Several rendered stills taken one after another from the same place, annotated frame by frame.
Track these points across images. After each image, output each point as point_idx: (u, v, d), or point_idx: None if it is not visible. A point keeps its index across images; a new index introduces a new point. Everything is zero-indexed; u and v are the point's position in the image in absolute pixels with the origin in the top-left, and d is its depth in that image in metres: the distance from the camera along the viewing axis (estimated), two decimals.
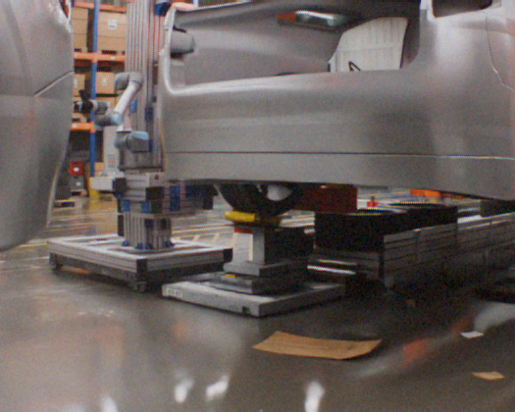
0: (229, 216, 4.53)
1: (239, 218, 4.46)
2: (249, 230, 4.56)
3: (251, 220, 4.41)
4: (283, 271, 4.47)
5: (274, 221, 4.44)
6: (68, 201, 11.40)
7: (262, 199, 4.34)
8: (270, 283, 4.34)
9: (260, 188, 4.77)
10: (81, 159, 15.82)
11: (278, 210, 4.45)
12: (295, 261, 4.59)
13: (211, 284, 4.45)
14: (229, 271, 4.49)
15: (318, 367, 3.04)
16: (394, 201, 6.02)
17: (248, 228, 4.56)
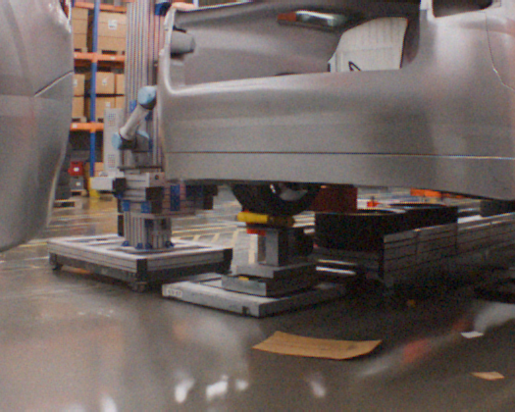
0: (241, 217, 4.45)
1: (253, 219, 4.39)
2: (262, 231, 4.48)
3: (265, 221, 4.33)
4: (297, 273, 4.39)
5: (287, 222, 4.36)
6: (68, 201, 11.40)
7: (276, 200, 4.27)
8: (284, 285, 4.27)
9: (273, 189, 4.69)
10: (81, 159, 15.82)
11: (291, 211, 4.37)
12: (309, 262, 4.52)
13: (224, 286, 4.38)
14: (241, 273, 4.41)
15: (318, 367, 3.04)
16: (394, 201, 6.02)
17: (261, 230, 4.48)
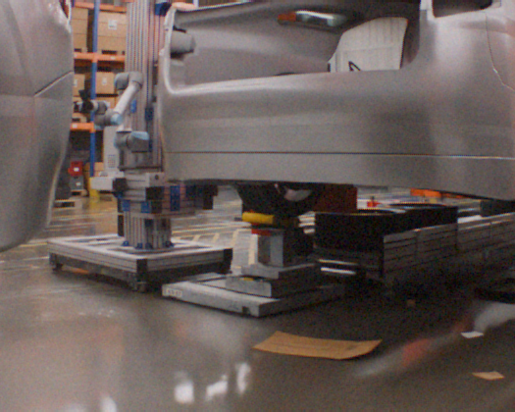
0: (246, 218, 4.43)
1: (258, 219, 4.36)
2: (267, 231, 4.45)
3: (270, 222, 4.31)
4: (302, 274, 4.37)
5: (292, 223, 4.34)
6: (68, 201, 11.40)
7: (281, 201, 4.24)
8: (289, 286, 4.24)
9: (278, 189, 4.67)
10: (81, 159, 15.82)
11: (296, 211, 4.35)
12: (314, 263, 4.49)
13: (229, 287, 4.35)
14: (246, 274, 4.38)
15: (318, 367, 3.04)
16: (394, 201, 6.02)
17: (266, 230, 4.46)
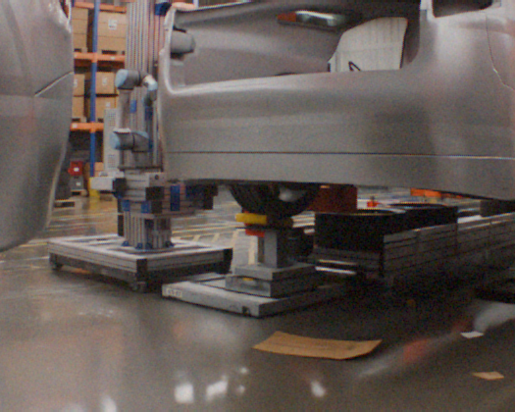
0: (240, 218, 4.40)
1: (251, 220, 4.33)
2: (261, 231, 4.42)
3: (264, 222, 4.28)
4: (296, 275, 4.34)
5: (286, 223, 4.31)
6: (68, 201, 11.40)
7: (275, 201, 4.21)
8: (288, 286, 4.24)
9: (272, 189, 4.64)
10: (81, 159, 15.82)
11: (290, 212, 4.32)
12: (308, 264, 4.46)
13: (228, 287, 4.36)
14: (239, 274, 4.35)
15: (318, 367, 3.04)
16: (394, 201, 6.02)
17: (260, 231, 4.43)
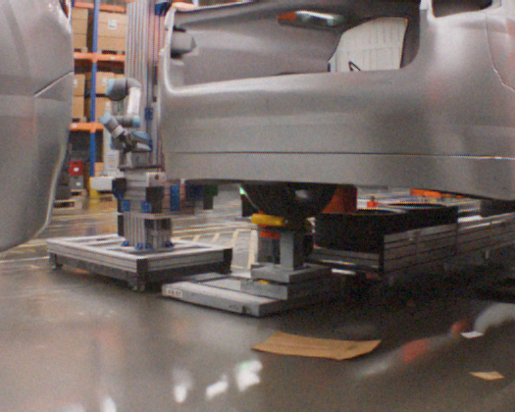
0: (255, 219, 4.31)
1: (268, 221, 4.25)
2: (277, 233, 4.34)
3: (280, 224, 4.19)
4: (313, 277, 4.25)
5: (303, 225, 4.22)
6: (68, 201, 11.40)
7: (291, 202, 4.13)
8: (305, 289, 4.16)
9: (286, 190, 4.55)
10: (81, 159, 15.82)
11: (307, 213, 4.23)
12: (325, 266, 4.37)
13: (243, 290, 4.27)
14: (255, 277, 4.27)
15: (318, 367, 3.04)
16: (394, 201, 6.02)
17: (276, 231, 4.34)
